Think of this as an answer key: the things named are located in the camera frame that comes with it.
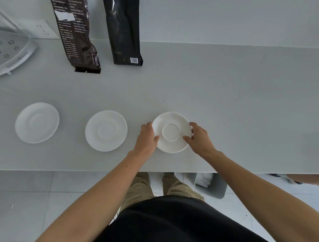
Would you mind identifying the grey trash bin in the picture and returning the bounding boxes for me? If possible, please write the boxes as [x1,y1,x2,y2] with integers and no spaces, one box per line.
[189,173,228,199]

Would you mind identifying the person's left forearm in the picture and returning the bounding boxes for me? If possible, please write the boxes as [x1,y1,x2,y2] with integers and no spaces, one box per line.
[36,149,150,242]

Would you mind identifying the person's khaki trousers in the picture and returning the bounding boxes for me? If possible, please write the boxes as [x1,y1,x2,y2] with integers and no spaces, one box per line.
[117,172,205,215]

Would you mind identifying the white wall socket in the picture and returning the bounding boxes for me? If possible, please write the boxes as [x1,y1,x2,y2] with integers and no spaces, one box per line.
[11,19,34,38]
[31,19,60,40]

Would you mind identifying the person's right forearm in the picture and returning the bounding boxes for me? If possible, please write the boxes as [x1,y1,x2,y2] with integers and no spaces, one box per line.
[202,149,319,242]

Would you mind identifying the person's left hand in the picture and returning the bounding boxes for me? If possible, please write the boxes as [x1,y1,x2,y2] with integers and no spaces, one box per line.
[133,121,160,160]

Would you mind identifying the person's right hand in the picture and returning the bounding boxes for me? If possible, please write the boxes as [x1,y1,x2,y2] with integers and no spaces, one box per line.
[182,122,217,159]

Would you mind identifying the person's black shirt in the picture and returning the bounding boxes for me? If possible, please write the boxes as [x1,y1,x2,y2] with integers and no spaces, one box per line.
[94,195,268,242]

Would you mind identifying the black coffee bag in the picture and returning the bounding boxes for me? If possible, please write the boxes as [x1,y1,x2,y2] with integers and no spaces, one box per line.
[103,0,144,66]

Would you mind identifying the white saucer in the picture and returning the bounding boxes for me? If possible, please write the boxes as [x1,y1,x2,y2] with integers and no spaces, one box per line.
[15,102,60,144]
[151,111,194,154]
[84,110,128,152]

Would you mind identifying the brown coffee bag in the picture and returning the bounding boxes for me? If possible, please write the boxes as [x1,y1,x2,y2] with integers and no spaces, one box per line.
[51,0,101,74]

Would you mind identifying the silver metal corner shelf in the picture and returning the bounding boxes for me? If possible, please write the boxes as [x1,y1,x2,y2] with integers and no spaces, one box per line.
[0,12,39,76]

